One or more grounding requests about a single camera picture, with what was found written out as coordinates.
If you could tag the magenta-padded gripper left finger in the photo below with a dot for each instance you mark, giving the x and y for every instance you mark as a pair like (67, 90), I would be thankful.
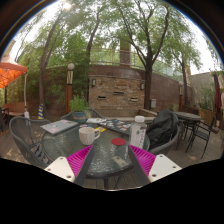
(77, 161)

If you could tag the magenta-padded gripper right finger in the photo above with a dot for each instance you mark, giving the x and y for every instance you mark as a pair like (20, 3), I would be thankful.
(145, 161)

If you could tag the clear plastic drink bottle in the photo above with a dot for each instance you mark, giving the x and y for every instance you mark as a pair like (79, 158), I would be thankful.
(137, 133)

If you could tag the white ribbed mug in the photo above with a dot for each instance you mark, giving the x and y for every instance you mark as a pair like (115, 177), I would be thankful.
(86, 136)

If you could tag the flat round red coaster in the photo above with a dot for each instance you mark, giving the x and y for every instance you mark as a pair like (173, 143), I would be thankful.
(118, 141)

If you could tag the small colourful card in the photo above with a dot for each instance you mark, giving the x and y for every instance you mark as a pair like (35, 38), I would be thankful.
(85, 126)

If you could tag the silver laptop with stickers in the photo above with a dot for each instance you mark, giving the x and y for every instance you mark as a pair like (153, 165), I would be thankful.
(59, 126)

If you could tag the yellow card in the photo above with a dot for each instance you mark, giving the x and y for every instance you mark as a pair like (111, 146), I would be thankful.
(100, 129)

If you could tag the white booklet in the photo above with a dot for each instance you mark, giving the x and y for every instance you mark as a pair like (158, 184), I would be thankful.
(96, 120)

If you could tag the green plant in blue pot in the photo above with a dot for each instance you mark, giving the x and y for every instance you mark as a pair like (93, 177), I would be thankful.
(79, 105)

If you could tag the blue yellow striped cone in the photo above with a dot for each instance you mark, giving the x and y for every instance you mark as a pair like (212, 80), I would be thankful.
(40, 112)

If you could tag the black metal chair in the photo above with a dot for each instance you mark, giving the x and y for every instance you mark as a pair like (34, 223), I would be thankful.
(201, 135)

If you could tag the small round patio table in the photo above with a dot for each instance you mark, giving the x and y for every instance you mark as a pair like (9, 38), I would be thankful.
(188, 116)

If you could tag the wooden bench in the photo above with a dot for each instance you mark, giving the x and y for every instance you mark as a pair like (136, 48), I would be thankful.
(15, 108)

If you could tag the dark patio chair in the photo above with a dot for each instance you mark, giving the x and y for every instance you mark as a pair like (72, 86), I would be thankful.
(4, 118)

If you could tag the closed maroon umbrella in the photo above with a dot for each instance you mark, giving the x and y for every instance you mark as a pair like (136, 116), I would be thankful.
(217, 93)

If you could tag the grey wall box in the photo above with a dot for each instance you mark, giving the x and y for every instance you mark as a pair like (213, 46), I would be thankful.
(153, 103)

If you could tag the globe-topped lamp post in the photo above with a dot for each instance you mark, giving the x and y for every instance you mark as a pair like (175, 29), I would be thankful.
(181, 96)
(69, 90)

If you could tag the black wall lantern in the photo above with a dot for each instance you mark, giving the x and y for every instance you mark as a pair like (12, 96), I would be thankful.
(93, 82)
(142, 86)

